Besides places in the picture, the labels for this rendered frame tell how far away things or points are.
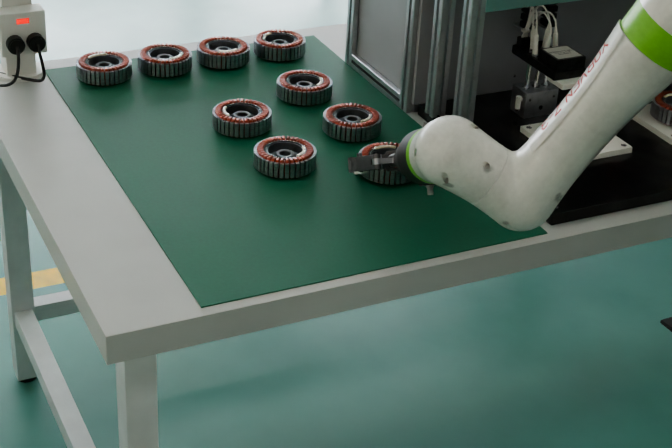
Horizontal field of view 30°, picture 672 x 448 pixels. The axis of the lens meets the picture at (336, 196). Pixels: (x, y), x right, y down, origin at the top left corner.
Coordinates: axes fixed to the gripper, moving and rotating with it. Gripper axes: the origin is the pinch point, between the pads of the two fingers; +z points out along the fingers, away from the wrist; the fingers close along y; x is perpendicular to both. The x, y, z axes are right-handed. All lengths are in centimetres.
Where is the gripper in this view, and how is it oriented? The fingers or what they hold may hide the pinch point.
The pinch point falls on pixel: (390, 163)
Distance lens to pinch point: 223.8
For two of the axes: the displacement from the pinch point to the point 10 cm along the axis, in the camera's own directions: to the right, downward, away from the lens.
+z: -2.2, 0.3, 9.7
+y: 9.7, -0.7, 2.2
